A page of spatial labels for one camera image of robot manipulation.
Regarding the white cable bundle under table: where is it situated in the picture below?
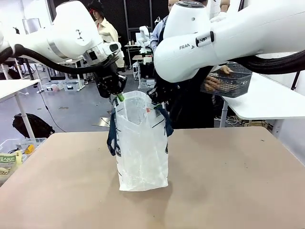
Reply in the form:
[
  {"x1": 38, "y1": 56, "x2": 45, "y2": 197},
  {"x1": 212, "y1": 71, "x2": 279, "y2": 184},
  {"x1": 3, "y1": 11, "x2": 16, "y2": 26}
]
[{"x1": 214, "y1": 114, "x2": 275, "y2": 127}]

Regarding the person in black clothes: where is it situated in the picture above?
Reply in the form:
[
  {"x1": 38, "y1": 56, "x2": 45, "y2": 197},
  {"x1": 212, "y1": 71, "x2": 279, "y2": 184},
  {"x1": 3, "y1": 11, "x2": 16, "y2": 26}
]
[{"x1": 164, "y1": 68, "x2": 215, "y2": 129}]

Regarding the clear plastic storage bin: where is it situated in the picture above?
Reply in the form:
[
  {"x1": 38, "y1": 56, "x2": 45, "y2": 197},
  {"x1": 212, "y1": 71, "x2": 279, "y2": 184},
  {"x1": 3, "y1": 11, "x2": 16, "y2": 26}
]
[{"x1": 0, "y1": 137, "x2": 48, "y2": 167}]

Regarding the black left arm cable sleeve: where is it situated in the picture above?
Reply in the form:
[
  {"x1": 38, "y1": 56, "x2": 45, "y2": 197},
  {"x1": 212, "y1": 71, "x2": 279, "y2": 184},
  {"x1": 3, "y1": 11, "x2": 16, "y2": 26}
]
[{"x1": 0, "y1": 44, "x2": 103, "y2": 75}]

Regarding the person's left hand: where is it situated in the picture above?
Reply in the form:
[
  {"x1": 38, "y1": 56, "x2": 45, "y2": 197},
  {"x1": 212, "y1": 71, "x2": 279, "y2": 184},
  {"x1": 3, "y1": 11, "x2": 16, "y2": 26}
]
[{"x1": 219, "y1": 65, "x2": 234, "y2": 75}]

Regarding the grey plastic lattice basket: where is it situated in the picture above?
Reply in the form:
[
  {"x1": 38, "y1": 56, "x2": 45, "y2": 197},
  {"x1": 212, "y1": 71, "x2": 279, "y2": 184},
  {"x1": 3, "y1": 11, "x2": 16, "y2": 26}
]
[{"x1": 200, "y1": 61, "x2": 253, "y2": 98}]

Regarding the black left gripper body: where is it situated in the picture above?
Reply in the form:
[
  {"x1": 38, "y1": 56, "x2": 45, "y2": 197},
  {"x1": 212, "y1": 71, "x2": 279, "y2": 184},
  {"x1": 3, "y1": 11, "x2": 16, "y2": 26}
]
[{"x1": 94, "y1": 64, "x2": 127, "y2": 98}]

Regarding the metal plate on floor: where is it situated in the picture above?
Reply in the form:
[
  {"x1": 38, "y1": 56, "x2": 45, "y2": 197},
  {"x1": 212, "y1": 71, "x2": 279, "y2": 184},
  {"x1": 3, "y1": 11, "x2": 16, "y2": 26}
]
[{"x1": 91, "y1": 116, "x2": 111, "y2": 127}]

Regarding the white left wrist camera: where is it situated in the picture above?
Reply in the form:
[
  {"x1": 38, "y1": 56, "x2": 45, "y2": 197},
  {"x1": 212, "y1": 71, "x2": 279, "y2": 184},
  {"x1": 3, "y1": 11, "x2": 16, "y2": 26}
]
[{"x1": 102, "y1": 42, "x2": 122, "y2": 58}]

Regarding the white crate on floor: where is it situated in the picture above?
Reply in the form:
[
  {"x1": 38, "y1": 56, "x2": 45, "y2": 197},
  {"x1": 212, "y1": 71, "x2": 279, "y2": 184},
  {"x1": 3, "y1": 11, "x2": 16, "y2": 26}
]
[{"x1": 137, "y1": 78, "x2": 157, "y2": 90}]

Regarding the clear floor bin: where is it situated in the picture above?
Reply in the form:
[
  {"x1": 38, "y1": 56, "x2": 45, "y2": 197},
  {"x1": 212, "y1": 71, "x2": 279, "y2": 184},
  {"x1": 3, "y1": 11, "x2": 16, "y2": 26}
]
[
  {"x1": 42, "y1": 80, "x2": 64, "y2": 92},
  {"x1": 62, "y1": 80, "x2": 85, "y2": 92}
]

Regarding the white table with rounded corner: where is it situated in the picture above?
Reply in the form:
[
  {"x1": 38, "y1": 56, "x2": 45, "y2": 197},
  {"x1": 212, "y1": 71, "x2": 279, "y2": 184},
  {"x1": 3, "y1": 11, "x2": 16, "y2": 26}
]
[{"x1": 221, "y1": 71, "x2": 305, "y2": 135}]

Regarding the white plastic shopping bag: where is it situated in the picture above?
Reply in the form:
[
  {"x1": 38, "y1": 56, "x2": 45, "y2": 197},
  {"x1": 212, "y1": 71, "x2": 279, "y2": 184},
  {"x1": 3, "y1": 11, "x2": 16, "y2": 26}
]
[{"x1": 106, "y1": 91, "x2": 174, "y2": 192}]

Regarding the black slanted stand pole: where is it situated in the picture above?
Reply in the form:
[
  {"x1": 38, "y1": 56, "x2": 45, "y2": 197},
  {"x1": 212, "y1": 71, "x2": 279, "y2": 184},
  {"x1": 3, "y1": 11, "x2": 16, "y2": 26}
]
[{"x1": 290, "y1": 71, "x2": 301, "y2": 91}]

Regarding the white table with round leg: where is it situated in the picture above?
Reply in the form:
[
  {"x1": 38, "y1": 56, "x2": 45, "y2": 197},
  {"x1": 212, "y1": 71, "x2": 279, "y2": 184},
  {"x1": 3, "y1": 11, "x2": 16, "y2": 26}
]
[{"x1": 0, "y1": 78, "x2": 41, "y2": 139}]

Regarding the person's right hand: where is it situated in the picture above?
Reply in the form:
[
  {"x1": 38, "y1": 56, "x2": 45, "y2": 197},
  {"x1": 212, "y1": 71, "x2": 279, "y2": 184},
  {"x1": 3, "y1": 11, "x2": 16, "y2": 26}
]
[{"x1": 204, "y1": 75, "x2": 221, "y2": 93}]

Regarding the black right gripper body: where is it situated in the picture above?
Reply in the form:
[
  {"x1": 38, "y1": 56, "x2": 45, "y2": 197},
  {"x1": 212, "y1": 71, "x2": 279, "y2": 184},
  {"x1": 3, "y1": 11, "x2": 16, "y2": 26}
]
[{"x1": 147, "y1": 81, "x2": 179, "y2": 105}]

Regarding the person in blue shirt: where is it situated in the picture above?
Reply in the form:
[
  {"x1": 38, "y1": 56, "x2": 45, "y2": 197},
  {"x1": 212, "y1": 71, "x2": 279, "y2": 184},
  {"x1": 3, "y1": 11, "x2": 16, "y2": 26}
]
[{"x1": 149, "y1": 0, "x2": 178, "y2": 52}]

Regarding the mannequin with cream jacket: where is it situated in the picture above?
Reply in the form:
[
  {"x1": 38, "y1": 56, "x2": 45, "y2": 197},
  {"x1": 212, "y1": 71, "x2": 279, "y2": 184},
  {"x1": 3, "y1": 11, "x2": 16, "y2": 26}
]
[{"x1": 87, "y1": 0, "x2": 125, "y2": 71}]

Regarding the black backpack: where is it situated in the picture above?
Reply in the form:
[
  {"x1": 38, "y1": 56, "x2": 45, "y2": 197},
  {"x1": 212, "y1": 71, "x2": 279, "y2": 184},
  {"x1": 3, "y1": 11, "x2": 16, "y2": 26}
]
[{"x1": 12, "y1": 113, "x2": 56, "y2": 139}]

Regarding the black right arm cable sleeve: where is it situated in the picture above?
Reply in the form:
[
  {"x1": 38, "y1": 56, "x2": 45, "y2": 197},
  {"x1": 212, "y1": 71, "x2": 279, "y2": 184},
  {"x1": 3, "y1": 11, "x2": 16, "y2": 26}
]
[{"x1": 240, "y1": 49, "x2": 305, "y2": 75}]

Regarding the black arm cable sleeve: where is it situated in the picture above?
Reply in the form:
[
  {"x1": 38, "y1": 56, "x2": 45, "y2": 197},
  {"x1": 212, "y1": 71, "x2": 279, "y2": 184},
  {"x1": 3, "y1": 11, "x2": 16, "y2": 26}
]
[
  {"x1": 0, "y1": 44, "x2": 103, "y2": 75},
  {"x1": 240, "y1": 49, "x2": 305, "y2": 75}
]

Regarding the thin black floor cable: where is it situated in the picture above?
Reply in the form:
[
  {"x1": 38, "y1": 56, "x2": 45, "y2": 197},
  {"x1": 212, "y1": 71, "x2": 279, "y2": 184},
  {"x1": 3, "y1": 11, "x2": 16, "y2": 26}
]
[{"x1": 38, "y1": 90, "x2": 66, "y2": 133}]

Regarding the cream green snack package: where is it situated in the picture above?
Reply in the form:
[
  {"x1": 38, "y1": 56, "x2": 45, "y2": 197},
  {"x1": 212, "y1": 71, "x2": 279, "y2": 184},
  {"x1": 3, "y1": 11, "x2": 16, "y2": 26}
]
[
  {"x1": 0, "y1": 151, "x2": 23, "y2": 171},
  {"x1": 0, "y1": 167, "x2": 12, "y2": 183}
]

